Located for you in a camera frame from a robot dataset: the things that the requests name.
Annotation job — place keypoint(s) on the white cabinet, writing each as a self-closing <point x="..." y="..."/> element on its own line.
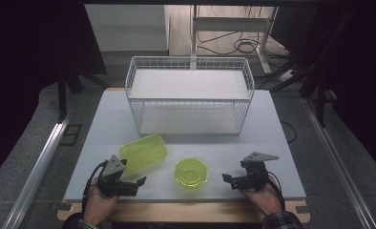
<point x="129" y="28"/>

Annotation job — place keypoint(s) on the white desk frame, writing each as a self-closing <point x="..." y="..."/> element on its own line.
<point x="230" y="24"/>

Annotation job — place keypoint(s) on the round green plastic container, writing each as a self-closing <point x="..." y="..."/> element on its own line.
<point x="191" y="173"/>

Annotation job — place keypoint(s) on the black stand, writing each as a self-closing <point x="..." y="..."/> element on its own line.
<point x="62" y="95"/>
<point x="319" y="95"/>

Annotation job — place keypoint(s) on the rectangular green plastic container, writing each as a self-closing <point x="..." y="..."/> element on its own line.
<point x="143" y="153"/>

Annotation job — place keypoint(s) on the person's right hand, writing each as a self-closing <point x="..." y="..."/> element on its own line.
<point x="262" y="198"/>

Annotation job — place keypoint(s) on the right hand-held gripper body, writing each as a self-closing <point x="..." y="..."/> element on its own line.
<point x="254" y="173"/>

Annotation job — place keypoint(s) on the person's left hand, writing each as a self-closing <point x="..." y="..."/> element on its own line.
<point x="97" y="205"/>

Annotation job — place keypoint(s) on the aluminium rail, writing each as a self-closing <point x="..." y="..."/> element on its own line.
<point x="335" y="165"/>
<point x="38" y="171"/>

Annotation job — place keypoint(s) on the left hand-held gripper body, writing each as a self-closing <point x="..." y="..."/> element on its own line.
<point x="113" y="167"/>

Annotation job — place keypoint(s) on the white power strip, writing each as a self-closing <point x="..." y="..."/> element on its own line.
<point x="287" y="75"/>

